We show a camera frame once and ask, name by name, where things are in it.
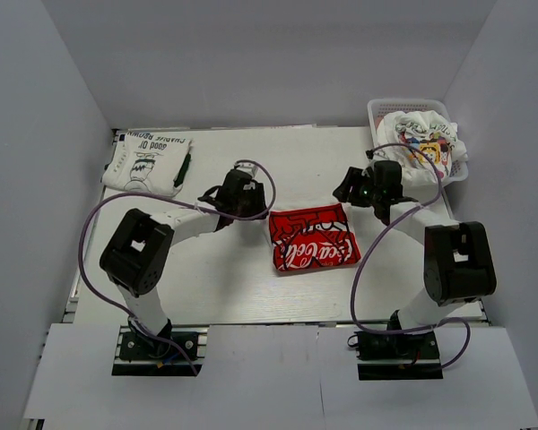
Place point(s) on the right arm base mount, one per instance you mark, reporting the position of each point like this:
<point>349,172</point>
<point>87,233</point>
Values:
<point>408,357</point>

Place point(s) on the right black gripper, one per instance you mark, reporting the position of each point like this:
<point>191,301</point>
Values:
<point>353,177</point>

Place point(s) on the folded Charlie Brown t-shirt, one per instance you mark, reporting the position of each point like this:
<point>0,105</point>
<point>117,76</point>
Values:
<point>154,163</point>

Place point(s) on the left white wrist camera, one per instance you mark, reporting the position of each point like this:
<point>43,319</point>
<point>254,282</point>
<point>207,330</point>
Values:
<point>247,167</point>

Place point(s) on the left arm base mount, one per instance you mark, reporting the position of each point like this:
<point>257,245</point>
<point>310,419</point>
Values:
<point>136,356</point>

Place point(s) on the white plastic basket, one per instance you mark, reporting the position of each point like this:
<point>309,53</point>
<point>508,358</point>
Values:
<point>376,116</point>

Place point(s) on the white t-shirt colourful cartoon print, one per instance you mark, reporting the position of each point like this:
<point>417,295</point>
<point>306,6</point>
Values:
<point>423,148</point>

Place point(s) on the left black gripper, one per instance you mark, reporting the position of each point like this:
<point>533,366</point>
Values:
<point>259,201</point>

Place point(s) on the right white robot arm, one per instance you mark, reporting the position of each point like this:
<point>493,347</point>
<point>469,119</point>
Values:
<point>457,263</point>

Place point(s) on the white t-shirt red print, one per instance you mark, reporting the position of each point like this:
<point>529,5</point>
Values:
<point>312,238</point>

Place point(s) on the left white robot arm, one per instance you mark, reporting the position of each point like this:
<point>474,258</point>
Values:
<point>136,255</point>

